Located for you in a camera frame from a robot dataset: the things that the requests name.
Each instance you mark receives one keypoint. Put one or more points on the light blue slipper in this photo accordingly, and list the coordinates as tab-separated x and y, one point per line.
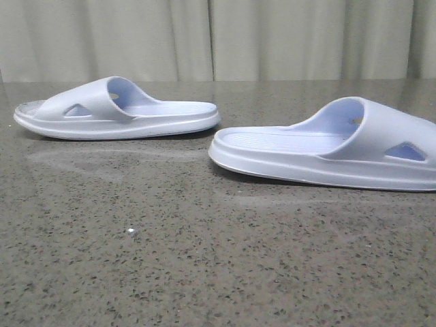
113	108
350	142

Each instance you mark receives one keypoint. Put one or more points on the beige pleated curtain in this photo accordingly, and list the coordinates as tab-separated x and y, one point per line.
75	41

